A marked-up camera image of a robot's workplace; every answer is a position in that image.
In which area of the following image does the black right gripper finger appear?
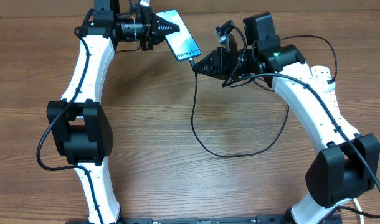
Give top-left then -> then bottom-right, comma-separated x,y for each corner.
200,48 -> 224,64
192,61 -> 228,80

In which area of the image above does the blue Galaxy S24+ smartphone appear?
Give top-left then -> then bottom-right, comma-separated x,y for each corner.
156,9 -> 201,61

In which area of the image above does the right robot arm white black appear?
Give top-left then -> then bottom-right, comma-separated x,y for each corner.
192,12 -> 380,223

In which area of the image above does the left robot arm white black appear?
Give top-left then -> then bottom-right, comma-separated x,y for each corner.
36,1 -> 180,223

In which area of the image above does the white charger plug adapter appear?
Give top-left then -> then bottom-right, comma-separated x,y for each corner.
315,76 -> 336,93

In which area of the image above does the white power strip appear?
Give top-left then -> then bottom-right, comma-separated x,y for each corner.
311,65 -> 343,119

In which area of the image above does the brown cardboard panel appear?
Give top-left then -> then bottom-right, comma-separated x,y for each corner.
0,0 -> 380,18

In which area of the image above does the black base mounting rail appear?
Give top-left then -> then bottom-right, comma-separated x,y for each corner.
65,214 -> 343,224

